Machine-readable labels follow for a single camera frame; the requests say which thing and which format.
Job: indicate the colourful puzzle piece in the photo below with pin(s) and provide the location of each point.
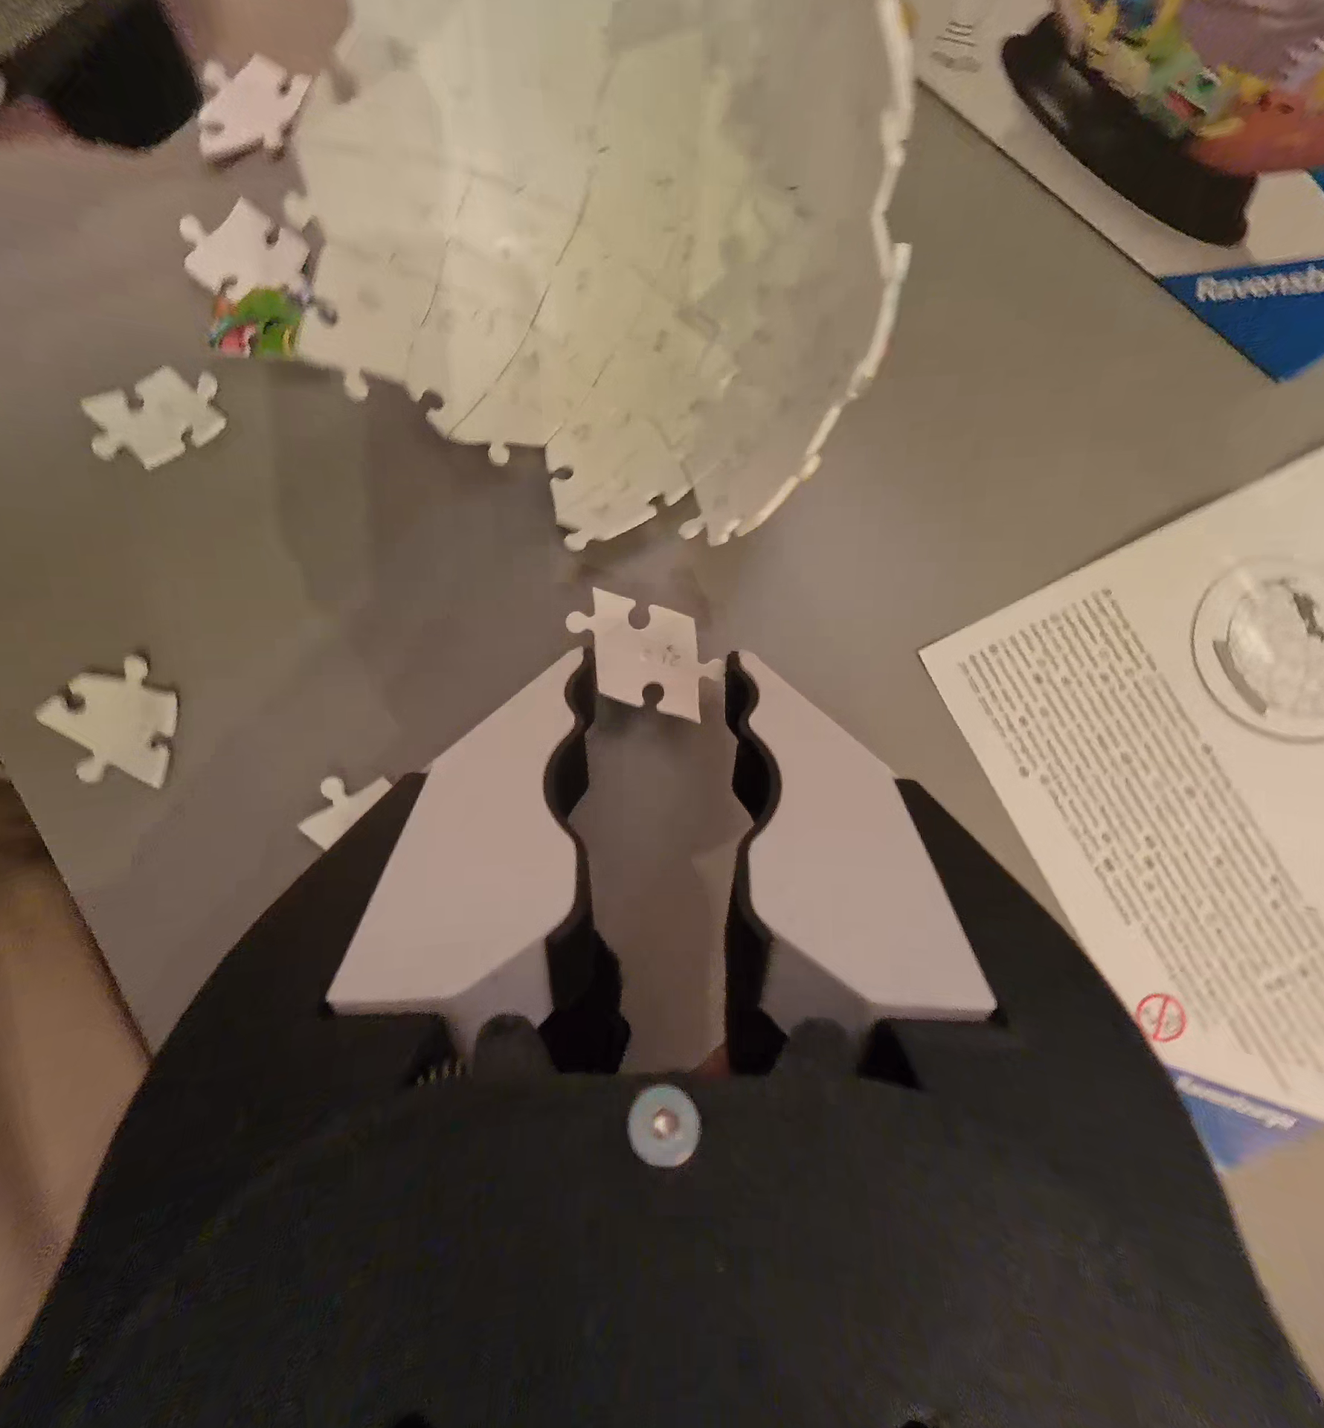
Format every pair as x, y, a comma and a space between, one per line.
262, 324

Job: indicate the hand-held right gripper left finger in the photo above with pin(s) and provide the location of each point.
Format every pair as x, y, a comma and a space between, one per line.
462, 893

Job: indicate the white instruction leaflet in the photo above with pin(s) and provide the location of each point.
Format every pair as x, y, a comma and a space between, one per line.
1120, 781

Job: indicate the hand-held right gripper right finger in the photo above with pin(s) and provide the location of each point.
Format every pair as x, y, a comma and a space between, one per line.
864, 893

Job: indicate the blue puzzle box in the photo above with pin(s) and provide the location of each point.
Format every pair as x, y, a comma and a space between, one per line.
1175, 135

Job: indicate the partly built puzzle ball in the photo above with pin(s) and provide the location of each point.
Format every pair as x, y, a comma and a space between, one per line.
573, 223

